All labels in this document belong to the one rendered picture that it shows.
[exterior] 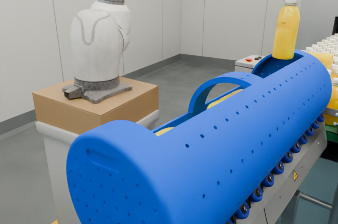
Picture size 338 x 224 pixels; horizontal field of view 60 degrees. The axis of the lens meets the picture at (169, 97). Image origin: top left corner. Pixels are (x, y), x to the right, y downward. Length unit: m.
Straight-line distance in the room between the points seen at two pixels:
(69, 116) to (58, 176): 0.29
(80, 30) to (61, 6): 2.79
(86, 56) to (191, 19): 5.05
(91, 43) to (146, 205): 0.62
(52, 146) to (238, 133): 0.74
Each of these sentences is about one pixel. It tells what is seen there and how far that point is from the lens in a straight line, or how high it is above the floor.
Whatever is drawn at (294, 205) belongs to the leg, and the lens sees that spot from 1.43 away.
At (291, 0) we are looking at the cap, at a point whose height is 1.41.
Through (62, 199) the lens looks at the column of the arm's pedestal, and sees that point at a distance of 1.25.
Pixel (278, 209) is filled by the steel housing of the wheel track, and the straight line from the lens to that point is 0.94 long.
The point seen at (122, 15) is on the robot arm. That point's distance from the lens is 1.15.
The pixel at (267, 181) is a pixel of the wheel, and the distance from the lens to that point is 0.84.
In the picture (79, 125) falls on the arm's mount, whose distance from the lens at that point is 0.98.
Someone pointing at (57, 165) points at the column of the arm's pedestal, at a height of 0.84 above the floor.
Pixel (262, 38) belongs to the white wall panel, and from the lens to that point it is 5.51.
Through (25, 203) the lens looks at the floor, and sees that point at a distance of 2.45.
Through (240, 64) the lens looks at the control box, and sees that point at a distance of 1.49.
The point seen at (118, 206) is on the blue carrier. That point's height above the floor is 1.12.
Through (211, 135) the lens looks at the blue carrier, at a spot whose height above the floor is 1.20.
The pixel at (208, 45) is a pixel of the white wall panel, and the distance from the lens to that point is 5.85.
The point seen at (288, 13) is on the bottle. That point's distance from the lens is 1.03.
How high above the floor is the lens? 1.45
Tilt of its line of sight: 21 degrees down
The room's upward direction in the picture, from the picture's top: straight up
